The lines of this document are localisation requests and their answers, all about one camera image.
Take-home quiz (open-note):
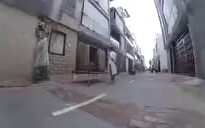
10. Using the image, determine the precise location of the row of buildings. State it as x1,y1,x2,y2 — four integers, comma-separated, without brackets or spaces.
109,6,147,75

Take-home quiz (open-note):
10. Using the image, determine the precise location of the person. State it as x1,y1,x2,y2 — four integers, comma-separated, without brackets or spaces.
107,49,119,82

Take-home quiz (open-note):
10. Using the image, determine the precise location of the beige and brick building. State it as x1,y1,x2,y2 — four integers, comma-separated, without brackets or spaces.
0,0,80,89

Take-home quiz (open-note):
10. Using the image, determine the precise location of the white building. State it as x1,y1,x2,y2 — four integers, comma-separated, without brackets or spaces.
151,33,170,74

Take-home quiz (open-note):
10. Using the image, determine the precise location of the grey building with balcony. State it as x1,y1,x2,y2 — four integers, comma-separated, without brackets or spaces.
75,0,112,76

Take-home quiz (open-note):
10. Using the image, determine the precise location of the dark building with shutter gate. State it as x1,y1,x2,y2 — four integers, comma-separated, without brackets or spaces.
153,0,205,80

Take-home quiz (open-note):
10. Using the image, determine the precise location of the wrapped plant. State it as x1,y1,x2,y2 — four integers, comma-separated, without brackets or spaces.
32,21,51,84

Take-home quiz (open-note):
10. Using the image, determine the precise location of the metal bench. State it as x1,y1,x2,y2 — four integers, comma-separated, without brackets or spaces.
71,64,106,85

